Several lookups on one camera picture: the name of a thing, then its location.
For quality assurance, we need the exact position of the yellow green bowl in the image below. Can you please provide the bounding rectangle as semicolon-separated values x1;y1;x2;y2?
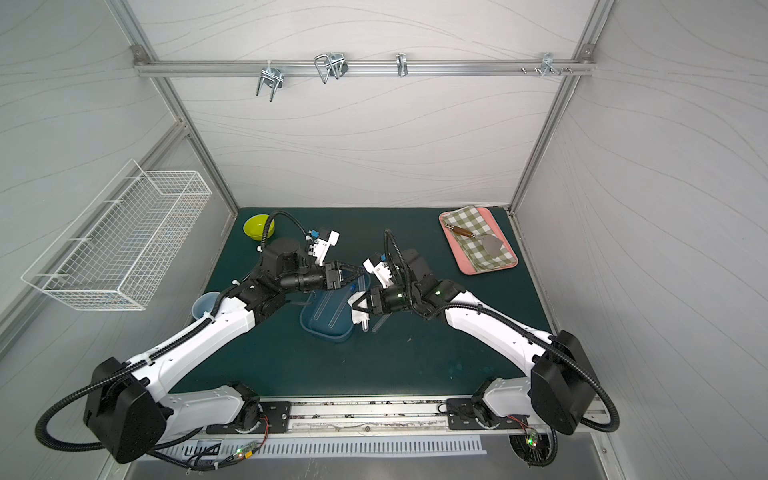
243;214;269;241

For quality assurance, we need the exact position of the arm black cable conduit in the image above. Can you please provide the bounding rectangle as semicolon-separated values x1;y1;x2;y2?
34;209;310;452
382;229;622;434

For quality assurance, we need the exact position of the clear test tube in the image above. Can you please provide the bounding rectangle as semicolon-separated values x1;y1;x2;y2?
347;275;366;325
371;314;391;333
328;292;352;335

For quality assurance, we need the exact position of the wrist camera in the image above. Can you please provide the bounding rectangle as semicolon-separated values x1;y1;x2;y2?
307;229;340;266
363;253;395;289

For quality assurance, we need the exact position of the white gauze wipe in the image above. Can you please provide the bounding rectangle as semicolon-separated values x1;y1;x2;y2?
347;291;371;332

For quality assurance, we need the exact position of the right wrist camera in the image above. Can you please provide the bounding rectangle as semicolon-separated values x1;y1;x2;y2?
363;253;395;289

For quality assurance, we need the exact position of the light blue mug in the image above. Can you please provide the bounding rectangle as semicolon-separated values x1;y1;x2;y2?
191;291;219;320

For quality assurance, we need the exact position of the white wire basket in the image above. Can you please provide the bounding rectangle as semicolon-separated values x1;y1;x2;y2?
21;160;212;311

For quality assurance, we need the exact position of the metal clamp hook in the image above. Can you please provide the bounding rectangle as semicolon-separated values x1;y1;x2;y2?
395;53;408;78
520;53;573;78
255;64;284;102
313;52;349;84

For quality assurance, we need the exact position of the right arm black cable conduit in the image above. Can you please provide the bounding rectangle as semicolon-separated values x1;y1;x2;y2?
382;229;622;434

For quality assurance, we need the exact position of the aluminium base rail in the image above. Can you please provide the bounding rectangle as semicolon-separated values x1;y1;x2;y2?
179;395;607;439

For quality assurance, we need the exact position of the pink plastic tray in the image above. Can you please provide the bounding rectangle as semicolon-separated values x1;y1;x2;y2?
438;206;520;277

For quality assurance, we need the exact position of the blue capped test tube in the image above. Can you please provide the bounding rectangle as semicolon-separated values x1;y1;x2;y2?
312;293;335;333

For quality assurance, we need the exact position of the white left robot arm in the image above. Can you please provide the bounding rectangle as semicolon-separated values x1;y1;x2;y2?
84;239;364;463

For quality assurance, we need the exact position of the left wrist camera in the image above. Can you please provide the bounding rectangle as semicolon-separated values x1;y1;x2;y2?
307;229;340;266

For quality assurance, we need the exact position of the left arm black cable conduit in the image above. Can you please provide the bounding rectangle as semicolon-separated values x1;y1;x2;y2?
34;209;310;452

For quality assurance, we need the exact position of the wooden handled metal spatula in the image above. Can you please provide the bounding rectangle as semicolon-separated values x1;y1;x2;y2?
446;224;504;257

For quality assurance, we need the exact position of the blue plastic tub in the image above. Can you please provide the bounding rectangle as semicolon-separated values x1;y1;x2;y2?
299;273;370;343

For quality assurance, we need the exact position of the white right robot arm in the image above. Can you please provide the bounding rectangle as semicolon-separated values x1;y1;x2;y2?
349;249;596;435

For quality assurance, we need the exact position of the green white checkered cloth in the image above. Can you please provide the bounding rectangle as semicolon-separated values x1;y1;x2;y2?
442;205;517;271

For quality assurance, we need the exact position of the aluminium cross rail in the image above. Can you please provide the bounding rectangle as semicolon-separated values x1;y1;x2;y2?
134;57;596;78

